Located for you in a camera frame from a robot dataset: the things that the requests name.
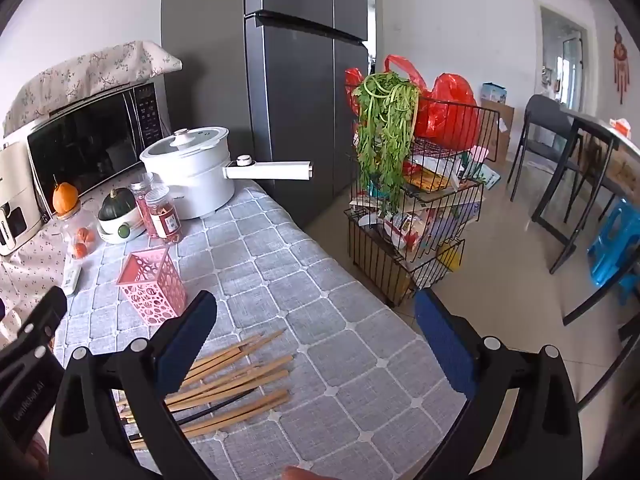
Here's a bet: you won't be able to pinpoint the black chair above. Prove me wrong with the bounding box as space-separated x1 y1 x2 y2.
510 94 586 211

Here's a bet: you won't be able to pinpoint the brown cardboard box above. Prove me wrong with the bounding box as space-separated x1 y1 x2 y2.
480 100 516 163

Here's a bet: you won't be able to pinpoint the black chair frame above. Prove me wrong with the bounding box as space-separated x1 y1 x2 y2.
562 250 640 411

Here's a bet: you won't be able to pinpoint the black microwave oven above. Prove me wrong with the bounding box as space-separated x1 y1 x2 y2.
26 80 171 202

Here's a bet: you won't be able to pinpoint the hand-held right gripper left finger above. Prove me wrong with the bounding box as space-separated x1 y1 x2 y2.
47 290 218 480

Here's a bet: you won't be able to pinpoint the red wall ornament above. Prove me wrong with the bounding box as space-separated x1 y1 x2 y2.
612 25 632 106

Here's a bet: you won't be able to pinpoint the orange pumpkin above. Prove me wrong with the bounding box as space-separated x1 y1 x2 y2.
52 175 80 216

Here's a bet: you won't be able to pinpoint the white electric cooking pot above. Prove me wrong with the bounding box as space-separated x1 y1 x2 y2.
140 126 315 221

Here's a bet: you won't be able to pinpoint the cream air fryer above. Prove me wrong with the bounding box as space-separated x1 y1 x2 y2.
0 140 45 257

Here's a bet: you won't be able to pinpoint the white framed doorway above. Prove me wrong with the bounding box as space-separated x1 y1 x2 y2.
537 2 593 106

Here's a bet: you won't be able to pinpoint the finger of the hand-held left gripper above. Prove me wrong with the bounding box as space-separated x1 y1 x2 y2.
19 286 68 345

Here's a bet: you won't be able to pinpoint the black wire storage rack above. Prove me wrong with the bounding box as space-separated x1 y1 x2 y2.
344 100 501 308

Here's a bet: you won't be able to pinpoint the dark grey refrigerator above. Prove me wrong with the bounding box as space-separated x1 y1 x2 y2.
161 0 383 231

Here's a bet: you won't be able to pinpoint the blue plastic stool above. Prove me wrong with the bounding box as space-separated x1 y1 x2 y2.
587 197 640 306

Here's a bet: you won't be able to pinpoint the black dining table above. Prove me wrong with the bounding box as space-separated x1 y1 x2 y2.
530 110 640 276

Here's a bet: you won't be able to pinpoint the bunch of green herbs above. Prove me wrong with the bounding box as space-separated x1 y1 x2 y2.
352 72 421 221

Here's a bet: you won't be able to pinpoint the pink perforated utensil holder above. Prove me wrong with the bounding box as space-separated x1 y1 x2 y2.
116 246 188 325

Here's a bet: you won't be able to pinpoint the person's right hand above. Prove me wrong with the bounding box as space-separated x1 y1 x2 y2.
281 465 322 480

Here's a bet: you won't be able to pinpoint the assorted snack packets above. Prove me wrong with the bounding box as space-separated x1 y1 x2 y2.
350 152 501 266

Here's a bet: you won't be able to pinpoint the blue and white box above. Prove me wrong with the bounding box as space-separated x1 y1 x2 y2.
481 82 508 106

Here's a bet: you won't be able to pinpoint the stacked white bowls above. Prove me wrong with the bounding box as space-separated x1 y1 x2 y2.
96 217 146 245

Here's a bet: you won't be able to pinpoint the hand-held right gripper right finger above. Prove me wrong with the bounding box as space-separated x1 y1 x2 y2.
414 287 583 480

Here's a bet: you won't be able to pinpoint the red plastic bag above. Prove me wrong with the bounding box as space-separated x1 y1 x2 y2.
345 55 427 113
414 74 480 150

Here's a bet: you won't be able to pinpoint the dark green pumpkin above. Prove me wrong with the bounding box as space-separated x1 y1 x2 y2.
100 187 137 222

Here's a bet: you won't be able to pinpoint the floral microwave cover cloth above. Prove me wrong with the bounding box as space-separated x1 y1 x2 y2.
2 40 183 136

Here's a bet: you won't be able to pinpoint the pile of wooden chopsticks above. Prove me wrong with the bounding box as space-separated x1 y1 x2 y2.
115 330 296 451

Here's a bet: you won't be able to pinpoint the red spice jar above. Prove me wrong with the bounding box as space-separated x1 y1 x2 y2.
145 185 182 245
130 172 157 238

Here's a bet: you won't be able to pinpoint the grey checked tablecloth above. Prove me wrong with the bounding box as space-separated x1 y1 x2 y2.
50 180 481 480

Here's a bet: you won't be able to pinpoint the clear glass jar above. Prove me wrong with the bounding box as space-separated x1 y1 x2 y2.
59 207 99 262

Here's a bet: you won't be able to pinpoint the white portable device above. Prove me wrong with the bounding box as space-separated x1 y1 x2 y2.
61 255 83 297

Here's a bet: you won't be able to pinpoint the black chopstick with gold band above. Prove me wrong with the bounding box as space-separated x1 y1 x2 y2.
175 391 256 425

